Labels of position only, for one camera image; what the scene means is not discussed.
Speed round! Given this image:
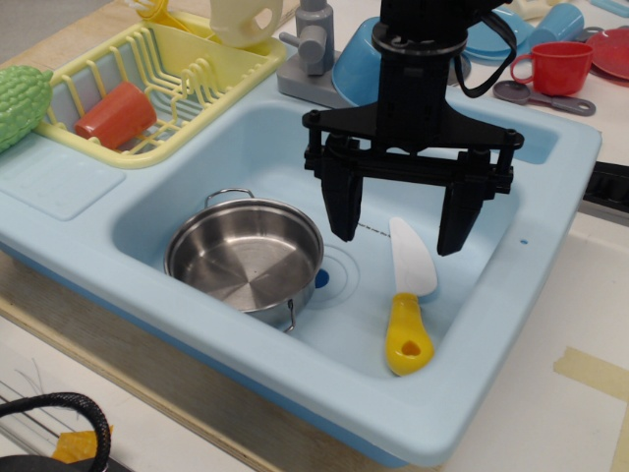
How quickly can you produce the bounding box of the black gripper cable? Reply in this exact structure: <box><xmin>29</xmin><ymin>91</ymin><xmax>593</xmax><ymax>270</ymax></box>
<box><xmin>454</xmin><ymin>12</ymin><xmax>518</xmax><ymax>98</ymax></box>

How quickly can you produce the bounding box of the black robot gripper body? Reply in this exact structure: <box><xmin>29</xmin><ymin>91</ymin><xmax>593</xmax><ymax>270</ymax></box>
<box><xmin>301</xmin><ymin>50</ymin><xmax>525</xmax><ymax>200</ymax></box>

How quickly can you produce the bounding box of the red toy mug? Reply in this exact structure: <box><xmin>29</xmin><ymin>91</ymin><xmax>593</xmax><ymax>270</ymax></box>
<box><xmin>510</xmin><ymin>41</ymin><xmax>594</xmax><ymax>95</ymax></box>

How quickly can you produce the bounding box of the light blue plastic cup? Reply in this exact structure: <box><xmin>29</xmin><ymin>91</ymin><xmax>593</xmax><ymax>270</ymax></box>
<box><xmin>528</xmin><ymin>3</ymin><xmax>585</xmax><ymax>47</ymax></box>

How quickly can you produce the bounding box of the yellow tape piece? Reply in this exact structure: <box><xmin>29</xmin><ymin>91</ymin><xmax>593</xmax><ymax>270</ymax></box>
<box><xmin>51</xmin><ymin>431</ymin><xmax>111</xmax><ymax>464</ymax></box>

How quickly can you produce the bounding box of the green toy bitter gourd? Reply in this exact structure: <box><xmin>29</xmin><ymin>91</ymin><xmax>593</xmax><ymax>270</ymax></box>
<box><xmin>1</xmin><ymin>65</ymin><xmax>53</xmax><ymax>151</ymax></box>

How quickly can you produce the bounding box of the black braided cable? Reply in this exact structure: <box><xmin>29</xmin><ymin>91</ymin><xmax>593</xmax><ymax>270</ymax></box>
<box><xmin>0</xmin><ymin>391</ymin><xmax>112</xmax><ymax>472</ymax></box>

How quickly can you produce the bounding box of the toy knife yellow handle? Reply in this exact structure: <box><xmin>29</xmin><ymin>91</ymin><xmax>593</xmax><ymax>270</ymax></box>
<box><xmin>383</xmin><ymin>216</ymin><xmax>439</xmax><ymax>378</ymax></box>

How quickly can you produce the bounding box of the grey toy faucet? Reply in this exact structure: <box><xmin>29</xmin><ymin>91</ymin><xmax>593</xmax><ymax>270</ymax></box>
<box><xmin>276</xmin><ymin>0</ymin><xmax>349</xmax><ymax>108</ymax></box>

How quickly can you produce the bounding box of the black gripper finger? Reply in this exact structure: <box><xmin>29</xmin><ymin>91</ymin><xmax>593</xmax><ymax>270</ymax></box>
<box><xmin>321</xmin><ymin>157</ymin><xmax>363</xmax><ymax>242</ymax></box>
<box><xmin>437</xmin><ymin>182</ymin><xmax>486</xmax><ymax>257</ymax></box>

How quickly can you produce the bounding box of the cream plastic jug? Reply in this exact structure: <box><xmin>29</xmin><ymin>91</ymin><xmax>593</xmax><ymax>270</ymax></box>
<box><xmin>209</xmin><ymin>0</ymin><xmax>283</xmax><ymax>48</ymax></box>

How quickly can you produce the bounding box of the yellow toy utensil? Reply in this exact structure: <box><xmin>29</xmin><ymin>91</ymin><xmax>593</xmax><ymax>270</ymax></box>
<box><xmin>126</xmin><ymin>0</ymin><xmax>222</xmax><ymax>44</ymax></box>

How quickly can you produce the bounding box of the blue plastic plate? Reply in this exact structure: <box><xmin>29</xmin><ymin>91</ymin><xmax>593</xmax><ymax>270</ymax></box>
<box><xmin>464</xmin><ymin>8</ymin><xmax>535</xmax><ymax>64</ymax></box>

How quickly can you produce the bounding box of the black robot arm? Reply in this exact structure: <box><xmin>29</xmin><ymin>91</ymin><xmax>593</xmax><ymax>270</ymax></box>
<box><xmin>303</xmin><ymin>1</ymin><xmax>524</xmax><ymax>256</ymax></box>

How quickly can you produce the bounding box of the small stainless steel pot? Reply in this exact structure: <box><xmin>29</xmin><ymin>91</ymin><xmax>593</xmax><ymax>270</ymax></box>
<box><xmin>163</xmin><ymin>188</ymin><xmax>324</xmax><ymax>332</ymax></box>

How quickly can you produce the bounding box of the black rail on table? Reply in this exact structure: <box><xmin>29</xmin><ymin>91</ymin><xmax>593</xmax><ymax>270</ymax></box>
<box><xmin>583</xmin><ymin>161</ymin><xmax>629</xmax><ymax>213</ymax></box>

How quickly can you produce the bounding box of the red plastic plate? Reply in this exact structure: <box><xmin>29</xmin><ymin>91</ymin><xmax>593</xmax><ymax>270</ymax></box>
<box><xmin>586</xmin><ymin>29</ymin><xmax>629</xmax><ymax>80</ymax></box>

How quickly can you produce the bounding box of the blue plastic bowl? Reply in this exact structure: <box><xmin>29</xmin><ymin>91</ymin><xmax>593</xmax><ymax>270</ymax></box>
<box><xmin>332</xmin><ymin>17</ymin><xmax>380</xmax><ymax>106</ymax></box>

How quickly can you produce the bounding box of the yellow dish drying rack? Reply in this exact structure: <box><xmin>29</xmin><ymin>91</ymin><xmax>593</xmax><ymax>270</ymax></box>
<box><xmin>36</xmin><ymin>14</ymin><xmax>286</xmax><ymax>169</ymax></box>

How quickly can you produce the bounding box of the light blue toy sink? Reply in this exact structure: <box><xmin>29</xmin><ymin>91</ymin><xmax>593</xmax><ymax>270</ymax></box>
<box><xmin>1</xmin><ymin>78</ymin><xmax>601</xmax><ymax>466</ymax></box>

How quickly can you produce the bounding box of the grey toy measuring spoon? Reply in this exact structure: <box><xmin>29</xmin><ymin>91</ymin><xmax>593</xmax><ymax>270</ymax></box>
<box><xmin>492</xmin><ymin>81</ymin><xmax>597</xmax><ymax>117</ymax></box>

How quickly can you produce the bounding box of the orange plastic cup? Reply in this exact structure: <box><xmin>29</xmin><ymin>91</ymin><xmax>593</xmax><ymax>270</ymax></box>
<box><xmin>74</xmin><ymin>82</ymin><xmax>157</xmax><ymax>149</ymax></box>

